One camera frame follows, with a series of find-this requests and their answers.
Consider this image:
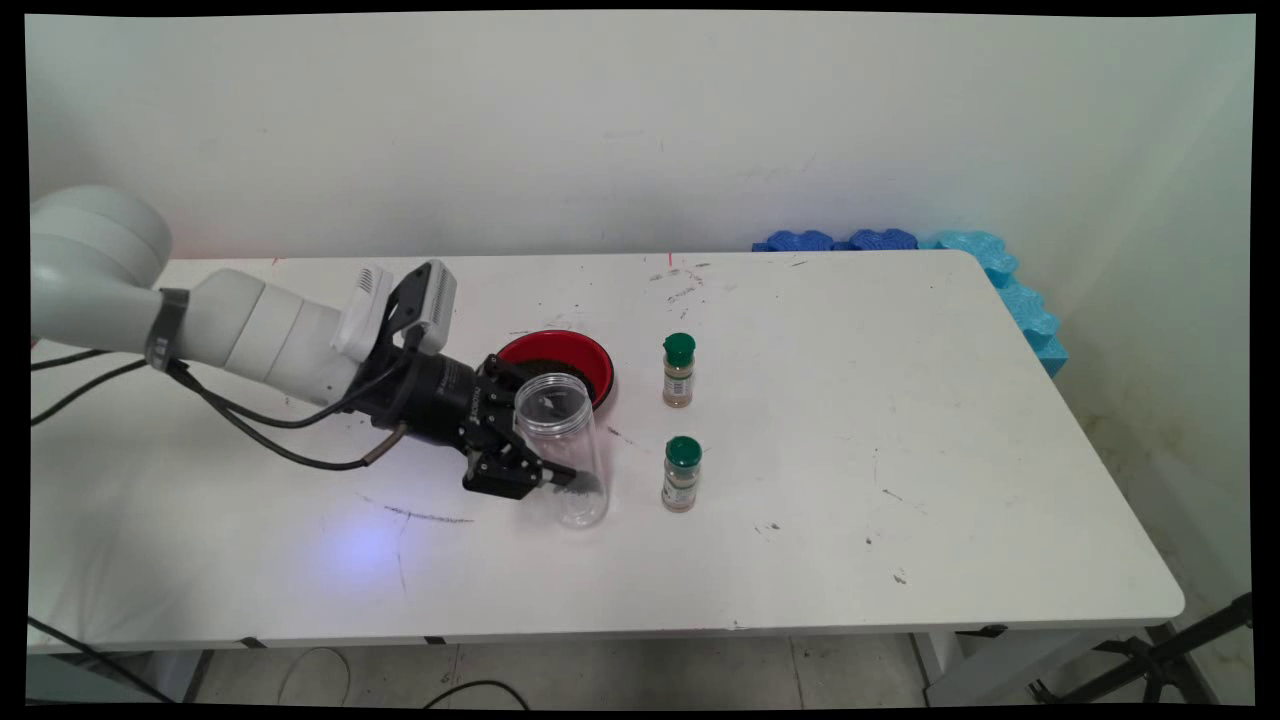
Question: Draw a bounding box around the black hanging cable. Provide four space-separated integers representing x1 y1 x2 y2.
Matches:
28 617 179 704

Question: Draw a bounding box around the black floor cable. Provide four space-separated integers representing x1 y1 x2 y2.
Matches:
425 680 531 709

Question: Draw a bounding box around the white table leg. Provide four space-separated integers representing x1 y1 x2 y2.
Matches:
912 628 1181 706

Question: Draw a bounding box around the clear plastic jar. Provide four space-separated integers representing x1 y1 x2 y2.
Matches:
514 372 610 529

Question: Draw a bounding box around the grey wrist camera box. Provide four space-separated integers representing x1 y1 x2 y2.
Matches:
385 259 459 354

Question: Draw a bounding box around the green-capped spice bottle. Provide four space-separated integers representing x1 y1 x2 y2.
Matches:
661 333 697 409
660 436 703 514

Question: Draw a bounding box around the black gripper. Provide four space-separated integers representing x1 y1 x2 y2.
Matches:
350 344 602 502

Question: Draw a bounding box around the black arm strap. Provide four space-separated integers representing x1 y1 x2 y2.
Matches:
145 288 191 373

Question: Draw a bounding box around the black camera cable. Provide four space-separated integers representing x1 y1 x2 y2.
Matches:
28 348 413 431

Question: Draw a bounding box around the black tripod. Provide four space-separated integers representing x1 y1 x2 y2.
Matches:
1030 592 1253 704

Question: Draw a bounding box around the light blue foam mat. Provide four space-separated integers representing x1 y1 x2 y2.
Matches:
920 230 1069 379

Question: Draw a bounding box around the white floor cable loop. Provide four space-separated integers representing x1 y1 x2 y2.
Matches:
278 646 352 706

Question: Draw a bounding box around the red bowl with dark grains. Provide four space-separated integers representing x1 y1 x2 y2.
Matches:
495 330 616 413

